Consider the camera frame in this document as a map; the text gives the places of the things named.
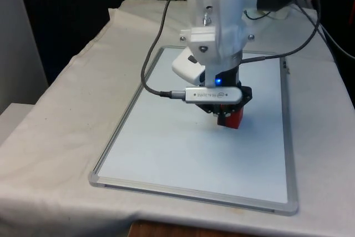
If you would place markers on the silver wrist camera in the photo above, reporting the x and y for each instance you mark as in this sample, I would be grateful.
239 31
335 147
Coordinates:
213 95

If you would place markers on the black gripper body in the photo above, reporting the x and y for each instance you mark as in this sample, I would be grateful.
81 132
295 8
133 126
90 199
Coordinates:
231 77

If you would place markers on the flat whiteboard with silver frame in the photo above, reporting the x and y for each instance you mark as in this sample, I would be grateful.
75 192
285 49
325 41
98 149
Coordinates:
172 151

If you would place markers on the white board eraser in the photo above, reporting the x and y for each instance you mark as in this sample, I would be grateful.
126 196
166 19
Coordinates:
186 69

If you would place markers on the red cube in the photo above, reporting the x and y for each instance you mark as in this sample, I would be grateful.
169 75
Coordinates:
234 119

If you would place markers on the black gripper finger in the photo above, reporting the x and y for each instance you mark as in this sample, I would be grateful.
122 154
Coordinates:
221 119

